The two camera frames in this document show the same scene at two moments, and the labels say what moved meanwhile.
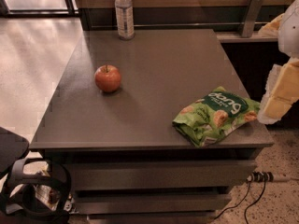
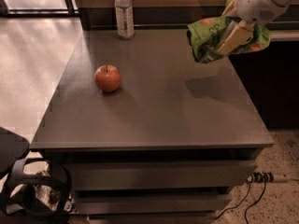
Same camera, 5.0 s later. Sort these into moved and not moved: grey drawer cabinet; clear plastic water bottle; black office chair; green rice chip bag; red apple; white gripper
Moved: white gripper; green rice chip bag
Not moved: grey drawer cabinet; clear plastic water bottle; black office chair; red apple
